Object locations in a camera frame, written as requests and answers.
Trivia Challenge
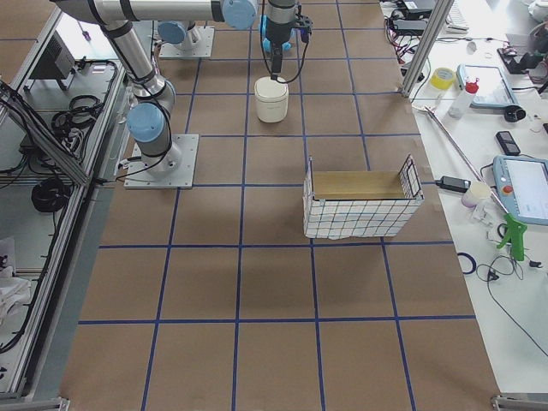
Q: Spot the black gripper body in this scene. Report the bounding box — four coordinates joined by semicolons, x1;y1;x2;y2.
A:
271;47;283;74

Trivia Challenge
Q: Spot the white small trash can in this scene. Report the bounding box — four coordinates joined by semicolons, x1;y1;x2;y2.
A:
254;76;289;123

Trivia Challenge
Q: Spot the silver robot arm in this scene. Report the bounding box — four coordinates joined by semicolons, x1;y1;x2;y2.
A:
56;1;313;182
158;21;202;50

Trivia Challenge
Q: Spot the checkered wooden box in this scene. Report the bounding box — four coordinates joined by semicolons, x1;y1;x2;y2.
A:
303;156;425;240

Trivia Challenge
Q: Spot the yellow tape roll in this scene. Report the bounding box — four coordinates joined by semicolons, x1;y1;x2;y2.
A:
430;68;456;90

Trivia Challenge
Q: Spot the white squeeze bottle red cap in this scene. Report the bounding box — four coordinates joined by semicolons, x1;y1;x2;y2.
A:
448;78;479;119

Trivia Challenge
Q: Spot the black power adapter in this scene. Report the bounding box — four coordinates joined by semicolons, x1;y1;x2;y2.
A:
435;176;471;194

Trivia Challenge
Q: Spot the black control box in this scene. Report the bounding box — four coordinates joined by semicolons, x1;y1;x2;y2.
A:
25;32;75;91

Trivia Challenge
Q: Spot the teach pendant far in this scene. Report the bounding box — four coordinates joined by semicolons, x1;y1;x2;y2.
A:
456;64;518;109

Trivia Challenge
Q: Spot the teach pendant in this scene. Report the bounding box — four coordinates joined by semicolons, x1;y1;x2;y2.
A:
493;156;547;225
456;64;518;109

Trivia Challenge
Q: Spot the teach pendant near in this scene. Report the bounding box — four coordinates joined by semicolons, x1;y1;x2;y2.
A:
493;156;547;225

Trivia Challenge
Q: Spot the blue tape roll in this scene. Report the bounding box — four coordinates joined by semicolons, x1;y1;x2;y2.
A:
457;252;477;275

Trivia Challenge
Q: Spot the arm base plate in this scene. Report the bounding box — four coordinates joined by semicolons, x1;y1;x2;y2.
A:
123;134;200;189
158;21;215;59

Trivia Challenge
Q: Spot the aluminium frame post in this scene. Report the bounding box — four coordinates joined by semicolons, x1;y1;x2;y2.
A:
401;0;454;97

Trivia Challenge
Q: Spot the green handled grabber tool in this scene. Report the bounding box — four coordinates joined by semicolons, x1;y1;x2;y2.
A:
418;106;527;261

